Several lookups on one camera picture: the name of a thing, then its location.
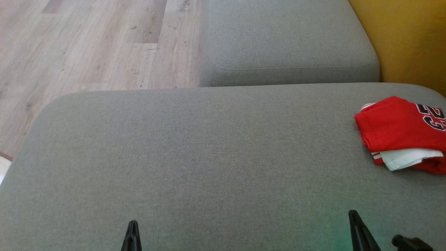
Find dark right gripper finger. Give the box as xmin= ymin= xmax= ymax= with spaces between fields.
xmin=348 ymin=210 xmax=382 ymax=251

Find large grey sofa seat cushion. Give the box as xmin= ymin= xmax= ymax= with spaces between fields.
xmin=0 ymin=83 xmax=446 ymax=251

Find red and white basketball jersey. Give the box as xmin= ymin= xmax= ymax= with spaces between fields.
xmin=354 ymin=96 xmax=446 ymax=172

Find medium grey sofa seat cushion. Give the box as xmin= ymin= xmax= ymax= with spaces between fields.
xmin=199 ymin=0 xmax=380 ymax=87

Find wide yellow sofa backrest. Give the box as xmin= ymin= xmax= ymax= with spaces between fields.
xmin=348 ymin=0 xmax=446 ymax=97

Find red shorts with white stripes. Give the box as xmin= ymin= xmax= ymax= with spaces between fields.
xmin=361 ymin=102 xmax=446 ymax=175

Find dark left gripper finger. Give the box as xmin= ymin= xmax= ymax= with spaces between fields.
xmin=121 ymin=220 xmax=143 ymax=251

